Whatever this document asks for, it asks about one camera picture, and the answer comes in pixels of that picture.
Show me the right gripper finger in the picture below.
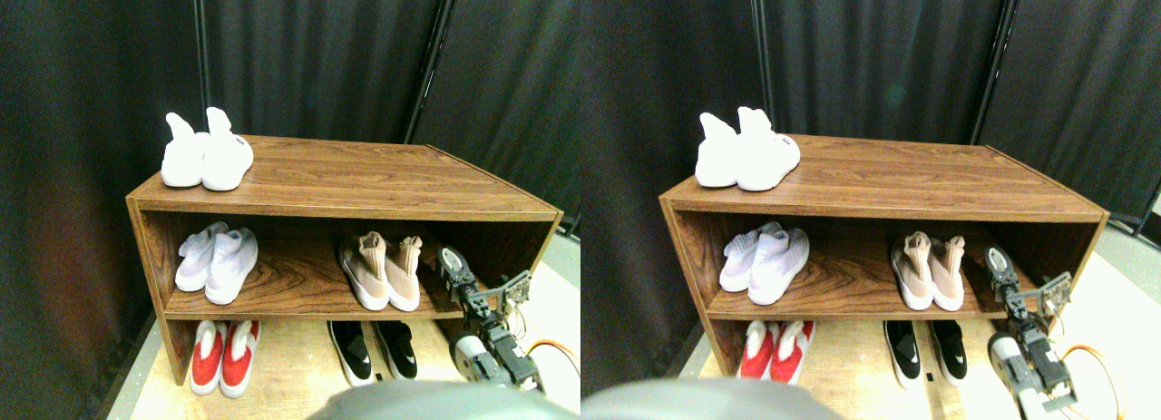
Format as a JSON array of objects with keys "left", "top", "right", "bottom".
[
  {"left": 983, "top": 246, "right": 1021, "bottom": 294},
  {"left": 436, "top": 246, "right": 477, "bottom": 294}
]

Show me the beige shoe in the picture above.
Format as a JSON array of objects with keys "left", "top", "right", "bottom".
[
  {"left": 339, "top": 231, "right": 393, "bottom": 312},
  {"left": 891, "top": 231, "right": 936, "bottom": 312},
  {"left": 930, "top": 236, "right": 967, "bottom": 313},
  {"left": 385, "top": 236, "right": 424, "bottom": 313}
]

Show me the black shoe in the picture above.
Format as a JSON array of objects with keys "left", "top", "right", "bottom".
[
  {"left": 374, "top": 321, "right": 419, "bottom": 382},
  {"left": 884, "top": 321, "right": 924, "bottom": 390},
  {"left": 327, "top": 321, "right": 376, "bottom": 387},
  {"left": 927, "top": 321, "right": 969, "bottom": 387}
]

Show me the brown shoe rack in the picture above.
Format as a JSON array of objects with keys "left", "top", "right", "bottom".
[
  {"left": 659, "top": 134, "right": 1110, "bottom": 378},
  {"left": 126, "top": 134, "right": 564, "bottom": 387}
]

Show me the curtain stand pole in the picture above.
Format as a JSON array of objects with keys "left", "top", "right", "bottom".
[
  {"left": 749, "top": 0, "right": 776, "bottom": 132},
  {"left": 968, "top": 0, "right": 1025, "bottom": 146},
  {"left": 1110, "top": 189, "right": 1161, "bottom": 239},
  {"left": 403, "top": 0, "right": 460, "bottom": 146}
]

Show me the pale lilac shoe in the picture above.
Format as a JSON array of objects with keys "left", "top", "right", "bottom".
[
  {"left": 175, "top": 222, "right": 230, "bottom": 293},
  {"left": 747, "top": 228, "right": 811, "bottom": 307},
  {"left": 719, "top": 222, "right": 784, "bottom": 293},
  {"left": 205, "top": 228, "right": 259, "bottom": 307}
]

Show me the red shoe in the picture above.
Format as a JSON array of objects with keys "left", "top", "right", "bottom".
[
  {"left": 190, "top": 320, "right": 229, "bottom": 396},
  {"left": 769, "top": 321, "right": 816, "bottom": 386},
  {"left": 220, "top": 320, "right": 262, "bottom": 400},
  {"left": 739, "top": 320, "right": 780, "bottom": 380}
]

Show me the white shoe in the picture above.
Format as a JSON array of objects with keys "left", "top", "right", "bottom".
[
  {"left": 201, "top": 107, "right": 256, "bottom": 192},
  {"left": 161, "top": 112, "right": 210, "bottom": 189},
  {"left": 695, "top": 112, "right": 746, "bottom": 189},
  {"left": 737, "top": 107, "right": 803, "bottom": 192}
]

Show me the orange wire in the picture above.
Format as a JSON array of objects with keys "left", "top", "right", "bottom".
[
  {"left": 1061, "top": 344, "right": 1129, "bottom": 420},
  {"left": 526, "top": 339, "right": 581, "bottom": 386}
]

